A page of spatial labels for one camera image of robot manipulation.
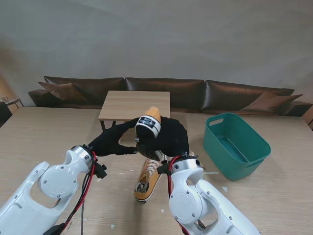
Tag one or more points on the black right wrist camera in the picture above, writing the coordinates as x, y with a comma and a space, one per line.
162, 169

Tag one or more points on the small wooden black-legged table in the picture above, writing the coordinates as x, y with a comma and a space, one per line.
137, 105

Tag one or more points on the light wooden furniture edge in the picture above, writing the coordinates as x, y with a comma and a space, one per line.
309, 120

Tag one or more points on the yellow canvas sneaker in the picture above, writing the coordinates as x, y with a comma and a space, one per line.
146, 191
146, 123

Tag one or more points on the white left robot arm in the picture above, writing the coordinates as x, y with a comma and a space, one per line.
49, 191

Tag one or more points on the brown leather sofa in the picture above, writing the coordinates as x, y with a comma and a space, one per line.
183, 85

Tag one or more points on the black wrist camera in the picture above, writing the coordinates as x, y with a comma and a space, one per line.
162, 169
100, 171

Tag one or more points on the green plastic basin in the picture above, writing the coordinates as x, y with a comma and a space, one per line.
244, 137

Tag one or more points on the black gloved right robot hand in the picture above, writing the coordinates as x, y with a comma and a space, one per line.
173, 139

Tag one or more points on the brown leather cushion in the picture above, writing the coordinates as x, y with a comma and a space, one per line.
63, 90
269, 101

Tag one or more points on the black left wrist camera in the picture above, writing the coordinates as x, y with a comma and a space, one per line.
100, 171

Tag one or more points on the long white paper scrap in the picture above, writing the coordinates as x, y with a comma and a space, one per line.
211, 173

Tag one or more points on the dark chair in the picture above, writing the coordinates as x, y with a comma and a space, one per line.
3, 113

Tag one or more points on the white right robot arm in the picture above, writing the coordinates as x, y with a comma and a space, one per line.
193, 195

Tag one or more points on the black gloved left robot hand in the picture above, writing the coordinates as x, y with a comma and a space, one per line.
110, 142

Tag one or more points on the light wooden side table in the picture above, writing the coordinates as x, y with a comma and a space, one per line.
13, 101

